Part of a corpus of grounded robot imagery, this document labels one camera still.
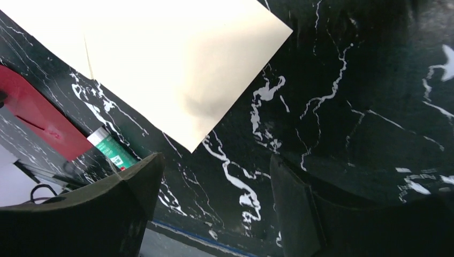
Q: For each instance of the cream paper letter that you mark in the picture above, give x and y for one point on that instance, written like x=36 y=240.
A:
x=180 y=64

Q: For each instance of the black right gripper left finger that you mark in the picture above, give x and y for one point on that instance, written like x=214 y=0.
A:
x=106 y=218

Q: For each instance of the red paper envelope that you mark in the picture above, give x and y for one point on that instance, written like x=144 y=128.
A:
x=38 y=114

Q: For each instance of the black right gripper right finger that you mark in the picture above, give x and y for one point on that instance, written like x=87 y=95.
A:
x=316 y=218

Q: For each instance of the green white glue stick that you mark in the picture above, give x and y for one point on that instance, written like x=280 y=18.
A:
x=111 y=149

